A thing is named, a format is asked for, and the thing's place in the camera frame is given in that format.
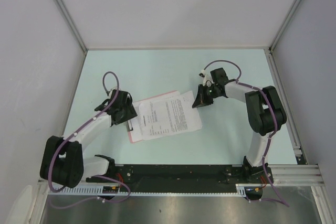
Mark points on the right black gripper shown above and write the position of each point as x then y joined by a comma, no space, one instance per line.
201,100

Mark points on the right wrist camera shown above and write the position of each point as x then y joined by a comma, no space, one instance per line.
207,79

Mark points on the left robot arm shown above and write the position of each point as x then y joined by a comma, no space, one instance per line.
63,164

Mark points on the white cable duct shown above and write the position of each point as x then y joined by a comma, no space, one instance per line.
114,190

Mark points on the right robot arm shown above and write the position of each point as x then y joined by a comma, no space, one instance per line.
265,114

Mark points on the printed form sheet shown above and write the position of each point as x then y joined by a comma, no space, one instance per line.
168,117

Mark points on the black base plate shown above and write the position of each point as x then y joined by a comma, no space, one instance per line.
188,178

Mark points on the metal clipboard clip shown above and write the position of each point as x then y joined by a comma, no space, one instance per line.
130,126

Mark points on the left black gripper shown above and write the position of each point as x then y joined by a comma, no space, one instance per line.
130,113

